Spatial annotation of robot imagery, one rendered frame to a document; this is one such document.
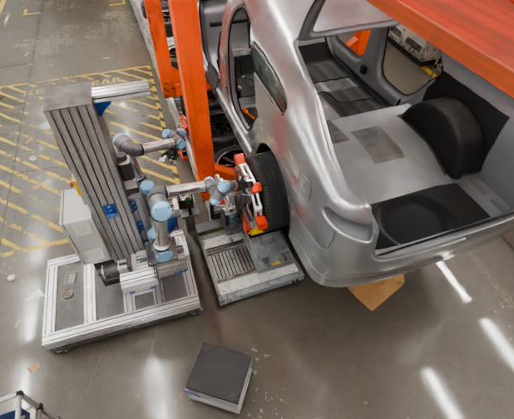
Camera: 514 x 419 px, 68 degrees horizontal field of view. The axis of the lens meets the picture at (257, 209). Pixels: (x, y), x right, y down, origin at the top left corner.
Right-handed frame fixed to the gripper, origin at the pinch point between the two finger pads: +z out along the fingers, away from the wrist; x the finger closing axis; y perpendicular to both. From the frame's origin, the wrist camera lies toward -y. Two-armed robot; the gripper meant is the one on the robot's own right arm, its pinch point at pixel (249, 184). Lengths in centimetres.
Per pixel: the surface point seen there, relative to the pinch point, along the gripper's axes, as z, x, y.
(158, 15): 89, -208, 124
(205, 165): 32, -27, 57
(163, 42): 107, -188, 137
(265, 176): 21.1, -5.6, -3.6
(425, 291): 138, 119, -92
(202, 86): -10, -77, 21
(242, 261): 76, 66, 62
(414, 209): 88, 38, -99
